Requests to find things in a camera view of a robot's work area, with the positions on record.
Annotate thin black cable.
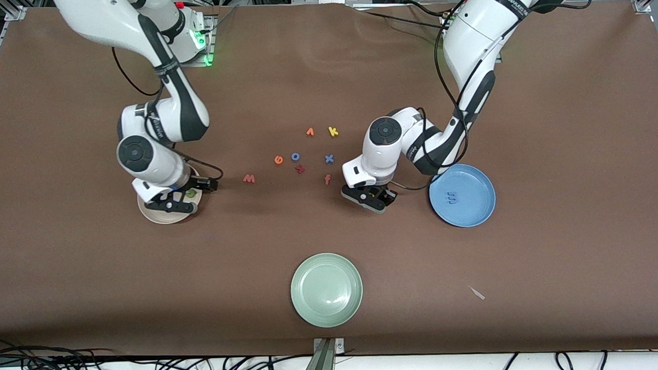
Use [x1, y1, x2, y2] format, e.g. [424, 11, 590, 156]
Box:
[345, 0, 450, 34]

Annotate blue plate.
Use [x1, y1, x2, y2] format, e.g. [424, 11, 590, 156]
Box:
[428, 163, 497, 229]

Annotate brown table cover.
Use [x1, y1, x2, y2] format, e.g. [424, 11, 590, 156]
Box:
[0, 0, 658, 370]

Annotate aluminium profile bracket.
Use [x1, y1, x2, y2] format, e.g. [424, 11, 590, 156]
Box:
[297, 337, 346, 370]

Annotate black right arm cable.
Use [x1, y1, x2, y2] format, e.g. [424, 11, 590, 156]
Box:
[112, 43, 224, 185]

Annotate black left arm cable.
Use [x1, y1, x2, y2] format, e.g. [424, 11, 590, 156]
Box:
[384, 0, 599, 193]

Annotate beige plate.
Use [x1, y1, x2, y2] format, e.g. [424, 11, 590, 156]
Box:
[137, 178, 204, 226]

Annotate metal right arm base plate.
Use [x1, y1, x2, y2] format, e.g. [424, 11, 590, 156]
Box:
[178, 7, 217, 67]

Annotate pale green plate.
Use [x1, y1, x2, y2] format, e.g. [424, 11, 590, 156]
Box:
[289, 252, 365, 329]

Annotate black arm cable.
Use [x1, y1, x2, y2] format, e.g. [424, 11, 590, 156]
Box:
[112, 43, 224, 185]
[384, 0, 599, 193]

